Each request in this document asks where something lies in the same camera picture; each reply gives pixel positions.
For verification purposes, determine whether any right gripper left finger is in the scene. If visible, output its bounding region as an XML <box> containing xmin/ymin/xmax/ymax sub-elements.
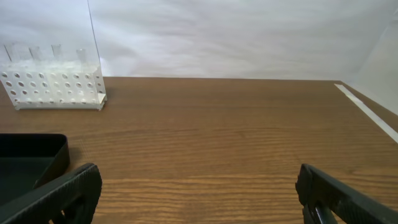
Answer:
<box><xmin>0</xmin><ymin>162</ymin><xmax>103</xmax><ymax>224</ymax></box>

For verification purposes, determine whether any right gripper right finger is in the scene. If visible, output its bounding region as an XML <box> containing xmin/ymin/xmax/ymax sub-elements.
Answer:
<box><xmin>295</xmin><ymin>163</ymin><xmax>398</xmax><ymax>224</ymax></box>

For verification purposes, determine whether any clear test tube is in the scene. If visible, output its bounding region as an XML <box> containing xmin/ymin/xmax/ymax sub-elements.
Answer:
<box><xmin>29</xmin><ymin>46</ymin><xmax>42</xmax><ymax>62</ymax></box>
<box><xmin>51</xmin><ymin>44</ymin><xmax>62</xmax><ymax>62</ymax></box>
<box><xmin>4</xmin><ymin>43</ymin><xmax>16</xmax><ymax>63</ymax></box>

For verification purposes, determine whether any black tray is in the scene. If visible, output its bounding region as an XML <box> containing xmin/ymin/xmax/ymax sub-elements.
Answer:
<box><xmin>0</xmin><ymin>133</ymin><xmax>71</xmax><ymax>206</ymax></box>

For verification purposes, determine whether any white test tube rack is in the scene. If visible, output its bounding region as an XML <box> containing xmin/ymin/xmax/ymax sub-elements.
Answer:
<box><xmin>0</xmin><ymin>60</ymin><xmax>108</xmax><ymax>111</ymax></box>

